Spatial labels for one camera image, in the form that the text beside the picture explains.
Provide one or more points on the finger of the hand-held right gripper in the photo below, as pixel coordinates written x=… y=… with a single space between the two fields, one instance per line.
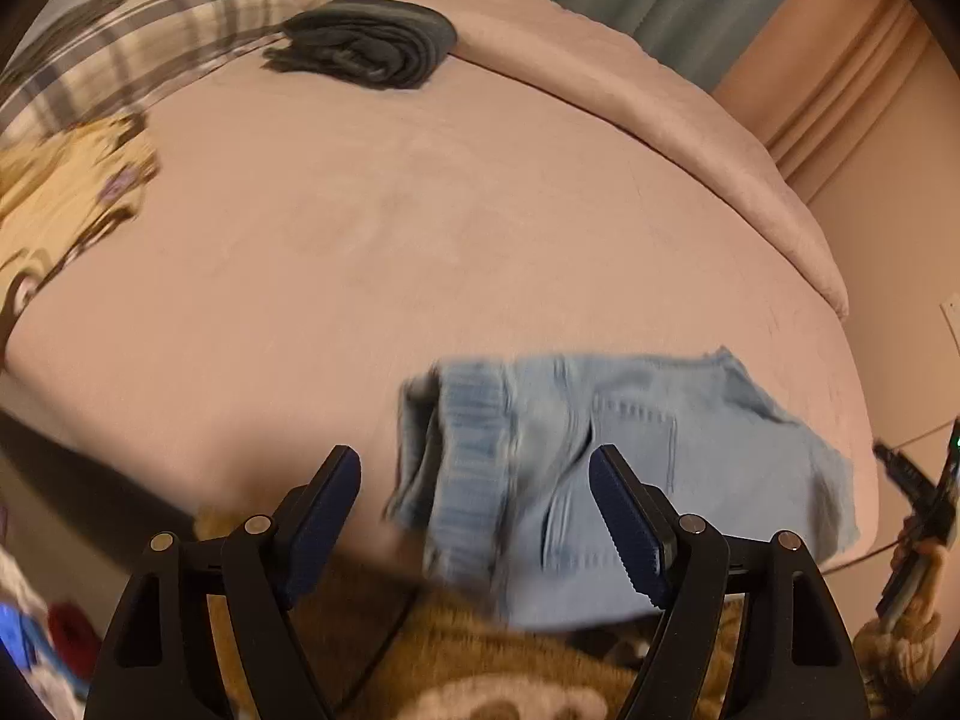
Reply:
x=904 y=469

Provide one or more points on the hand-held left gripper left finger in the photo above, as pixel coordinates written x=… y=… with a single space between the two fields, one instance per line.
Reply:
x=322 y=525

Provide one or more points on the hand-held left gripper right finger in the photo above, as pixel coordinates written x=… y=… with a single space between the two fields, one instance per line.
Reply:
x=626 y=532

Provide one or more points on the light blue denim pants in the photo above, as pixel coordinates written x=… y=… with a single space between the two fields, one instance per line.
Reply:
x=540 y=435

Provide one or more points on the dark grey folded pants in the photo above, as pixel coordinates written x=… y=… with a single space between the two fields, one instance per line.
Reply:
x=367 y=41

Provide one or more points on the brown patterned fluffy rug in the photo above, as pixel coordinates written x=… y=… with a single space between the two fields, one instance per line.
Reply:
x=465 y=652

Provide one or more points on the pile of colourful clothes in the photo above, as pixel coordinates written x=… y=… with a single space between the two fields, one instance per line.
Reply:
x=37 y=630

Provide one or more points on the pink bed blanket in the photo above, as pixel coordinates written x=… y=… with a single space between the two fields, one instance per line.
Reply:
x=450 y=225

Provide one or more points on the pink curtain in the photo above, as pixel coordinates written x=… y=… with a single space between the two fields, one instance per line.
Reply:
x=840 y=67

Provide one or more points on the yellow printed pillow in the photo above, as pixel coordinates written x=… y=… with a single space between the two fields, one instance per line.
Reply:
x=52 y=202

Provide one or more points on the pink comforter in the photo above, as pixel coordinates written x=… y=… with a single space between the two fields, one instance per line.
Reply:
x=637 y=75

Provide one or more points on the plaid pillow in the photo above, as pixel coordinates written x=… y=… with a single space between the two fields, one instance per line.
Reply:
x=142 y=22

